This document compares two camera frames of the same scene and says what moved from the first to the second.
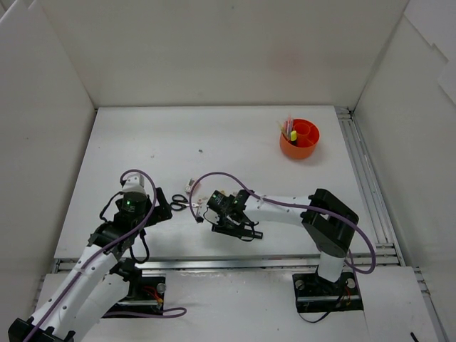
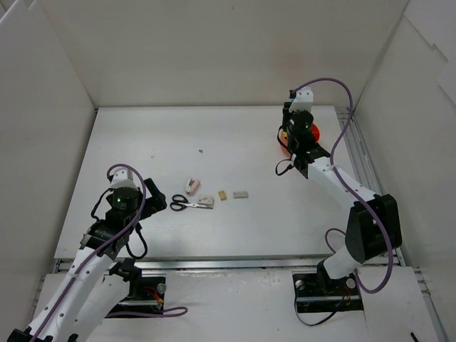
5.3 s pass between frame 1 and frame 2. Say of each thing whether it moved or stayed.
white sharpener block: stayed
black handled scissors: stayed
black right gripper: moved
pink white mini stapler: stayed
